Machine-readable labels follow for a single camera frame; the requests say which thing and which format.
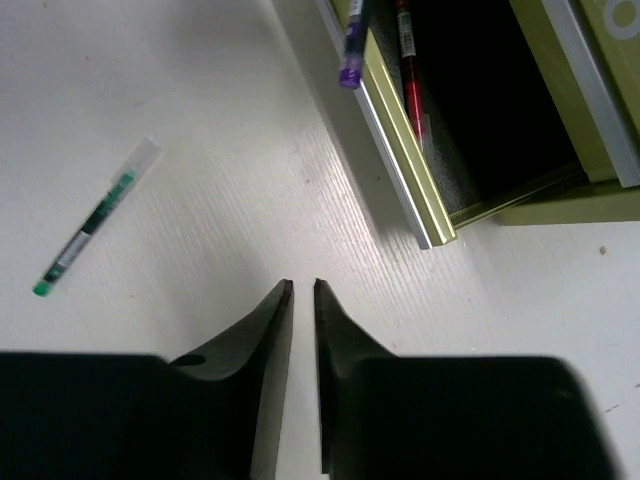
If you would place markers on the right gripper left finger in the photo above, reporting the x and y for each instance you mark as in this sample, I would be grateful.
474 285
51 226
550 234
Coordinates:
213 413

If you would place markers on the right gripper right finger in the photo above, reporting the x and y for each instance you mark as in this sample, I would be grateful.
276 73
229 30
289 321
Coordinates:
385 416

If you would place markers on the green gel pen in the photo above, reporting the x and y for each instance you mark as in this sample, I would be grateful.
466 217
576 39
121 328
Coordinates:
132 171

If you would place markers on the red gel pen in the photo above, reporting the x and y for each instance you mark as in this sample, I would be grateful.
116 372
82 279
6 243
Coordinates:
410 78

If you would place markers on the purple gel pen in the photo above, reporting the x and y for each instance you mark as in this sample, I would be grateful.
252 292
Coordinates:
358 18

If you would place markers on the green metal tool chest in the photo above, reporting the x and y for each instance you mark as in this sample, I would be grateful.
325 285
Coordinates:
576 200

